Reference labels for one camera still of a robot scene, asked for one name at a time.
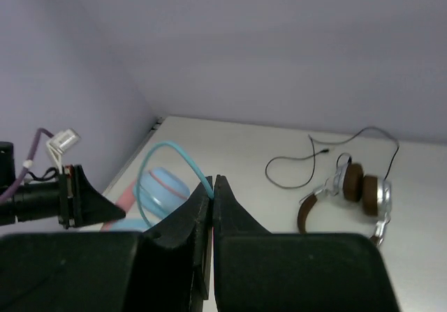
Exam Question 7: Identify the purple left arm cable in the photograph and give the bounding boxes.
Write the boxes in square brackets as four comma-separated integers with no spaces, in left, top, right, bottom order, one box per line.
[0,127,54,205]

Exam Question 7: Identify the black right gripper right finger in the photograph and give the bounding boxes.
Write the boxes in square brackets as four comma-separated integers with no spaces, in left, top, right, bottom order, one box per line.
[212,175,276,311]

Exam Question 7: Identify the thin black headphone cable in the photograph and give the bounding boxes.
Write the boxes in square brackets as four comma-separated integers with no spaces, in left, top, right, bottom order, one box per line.
[264,126,401,190]

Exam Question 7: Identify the pink blue cat-ear headphones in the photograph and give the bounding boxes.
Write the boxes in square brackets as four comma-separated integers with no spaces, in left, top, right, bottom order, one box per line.
[116,168,190,220]

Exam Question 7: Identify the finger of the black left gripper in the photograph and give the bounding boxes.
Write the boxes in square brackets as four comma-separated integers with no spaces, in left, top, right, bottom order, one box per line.
[58,165,126,229]

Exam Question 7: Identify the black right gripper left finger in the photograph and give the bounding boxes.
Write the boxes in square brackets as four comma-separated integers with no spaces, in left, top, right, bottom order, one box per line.
[144,184,213,311]

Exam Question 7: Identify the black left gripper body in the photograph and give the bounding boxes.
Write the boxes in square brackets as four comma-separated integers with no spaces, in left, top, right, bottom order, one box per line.
[1,181,60,225]

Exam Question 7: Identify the light blue headphone cable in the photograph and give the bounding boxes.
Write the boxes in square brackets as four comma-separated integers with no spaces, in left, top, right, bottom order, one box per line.
[135,140,214,228]

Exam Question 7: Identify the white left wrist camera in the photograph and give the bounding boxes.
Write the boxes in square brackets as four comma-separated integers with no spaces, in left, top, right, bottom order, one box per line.
[46,128,81,171]

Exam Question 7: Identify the brown silver headphones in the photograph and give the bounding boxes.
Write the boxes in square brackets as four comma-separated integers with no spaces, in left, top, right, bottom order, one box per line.
[297,160,392,247]

